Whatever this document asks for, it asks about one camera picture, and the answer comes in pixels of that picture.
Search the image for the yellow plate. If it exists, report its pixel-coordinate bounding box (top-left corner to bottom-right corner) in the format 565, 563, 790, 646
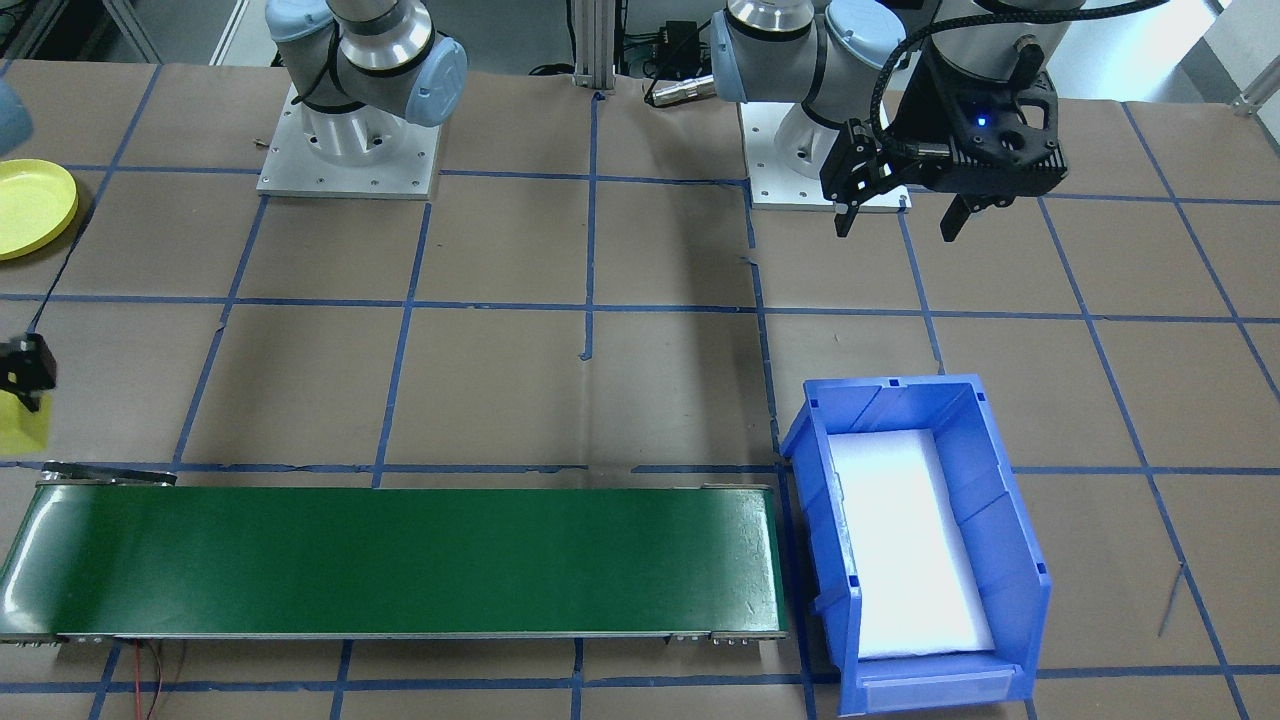
0, 159, 80, 262

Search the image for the silver cylindrical connector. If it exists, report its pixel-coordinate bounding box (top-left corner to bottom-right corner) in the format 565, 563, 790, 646
643, 73, 717, 108

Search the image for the blue plastic storage bin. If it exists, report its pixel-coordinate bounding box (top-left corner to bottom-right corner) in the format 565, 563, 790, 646
777, 375, 1054, 717

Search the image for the white foam pad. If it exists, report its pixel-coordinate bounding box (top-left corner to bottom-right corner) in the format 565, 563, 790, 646
828, 430, 998, 661

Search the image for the red conveyor cable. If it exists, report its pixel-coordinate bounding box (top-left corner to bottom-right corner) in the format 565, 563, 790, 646
128, 638, 189, 720

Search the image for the aluminium frame bar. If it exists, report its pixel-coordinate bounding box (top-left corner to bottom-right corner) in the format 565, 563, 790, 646
1200, 0, 1280, 119

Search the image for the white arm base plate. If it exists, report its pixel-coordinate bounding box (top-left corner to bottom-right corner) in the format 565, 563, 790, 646
738, 100, 911, 214
256, 82, 444, 201

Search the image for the green conveyor belt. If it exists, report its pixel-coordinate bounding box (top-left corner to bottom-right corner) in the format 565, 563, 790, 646
0, 462, 792, 647

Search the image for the yellow foam block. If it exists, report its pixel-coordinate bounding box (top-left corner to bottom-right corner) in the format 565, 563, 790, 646
0, 392, 51, 454

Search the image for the black electronics box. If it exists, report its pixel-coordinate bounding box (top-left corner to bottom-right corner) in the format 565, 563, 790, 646
655, 20, 703, 63

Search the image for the aluminium frame post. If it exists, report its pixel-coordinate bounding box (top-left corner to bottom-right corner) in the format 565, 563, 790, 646
568, 0, 623, 93

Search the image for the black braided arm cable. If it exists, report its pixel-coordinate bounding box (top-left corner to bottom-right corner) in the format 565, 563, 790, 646
870, 0, 1171, 161

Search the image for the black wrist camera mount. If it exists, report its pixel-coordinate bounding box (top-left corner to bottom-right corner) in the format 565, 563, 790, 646
900, 45, 1068, 198

